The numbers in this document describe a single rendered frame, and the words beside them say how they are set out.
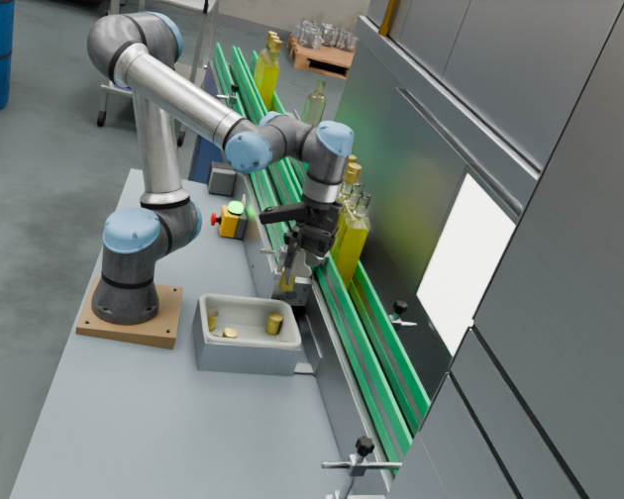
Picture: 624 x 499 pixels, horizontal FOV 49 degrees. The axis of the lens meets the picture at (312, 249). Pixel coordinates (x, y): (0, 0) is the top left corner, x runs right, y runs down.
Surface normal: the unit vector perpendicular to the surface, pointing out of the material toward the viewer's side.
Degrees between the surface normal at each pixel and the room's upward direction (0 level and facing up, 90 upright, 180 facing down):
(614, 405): 90
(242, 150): 91
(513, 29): 90
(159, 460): 0
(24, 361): 0
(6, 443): 0
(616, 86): 90
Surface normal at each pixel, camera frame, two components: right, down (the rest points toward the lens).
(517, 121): -0.94, -0.12
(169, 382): 0.27, -0.84
